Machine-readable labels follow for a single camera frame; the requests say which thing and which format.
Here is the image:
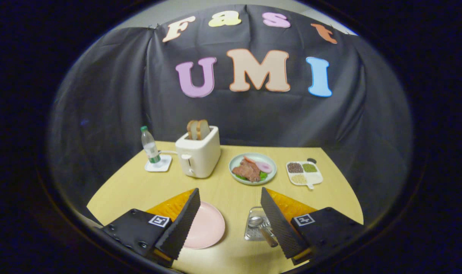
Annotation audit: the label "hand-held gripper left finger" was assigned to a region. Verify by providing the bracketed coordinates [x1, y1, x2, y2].
[101, 188, 202, 268]

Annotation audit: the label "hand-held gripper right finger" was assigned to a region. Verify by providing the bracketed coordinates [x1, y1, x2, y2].
[260, 186, 365, 266]

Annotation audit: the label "wooden handled metal spoon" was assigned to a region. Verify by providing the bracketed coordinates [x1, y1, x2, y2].
[248, 216, 279, 248]

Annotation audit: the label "pink round plate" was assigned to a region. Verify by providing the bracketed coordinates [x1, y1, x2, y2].
[183, 202, 226, 250]

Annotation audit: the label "green lettuce leaf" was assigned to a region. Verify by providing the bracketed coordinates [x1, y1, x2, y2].
[235, 171, 268, 182]

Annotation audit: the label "white divided grain dish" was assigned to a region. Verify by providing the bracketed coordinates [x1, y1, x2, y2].
[286, 161, 324, 190]

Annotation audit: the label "white square coaster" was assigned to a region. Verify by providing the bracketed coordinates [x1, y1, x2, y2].
[144, 154, 172, 172]

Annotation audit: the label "brown meat slices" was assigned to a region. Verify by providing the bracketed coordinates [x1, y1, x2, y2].
[232, 159, 261, 182]

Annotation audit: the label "pale green oval plate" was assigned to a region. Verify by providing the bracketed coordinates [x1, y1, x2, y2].
[229, 153, 277, 186]

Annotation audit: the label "cream white toaster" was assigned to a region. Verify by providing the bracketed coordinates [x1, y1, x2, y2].
[175, 126, 221, 178]

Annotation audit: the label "clear plastic water bottle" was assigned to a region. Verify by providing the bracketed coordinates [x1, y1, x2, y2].
[141, 126, 161, 164]

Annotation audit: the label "black backdrop cloth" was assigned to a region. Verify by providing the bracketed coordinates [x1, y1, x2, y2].
[48, 5, 413, 225]

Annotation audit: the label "metal wire rack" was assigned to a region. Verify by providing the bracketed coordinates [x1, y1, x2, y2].
[244, 207, 277, 241]

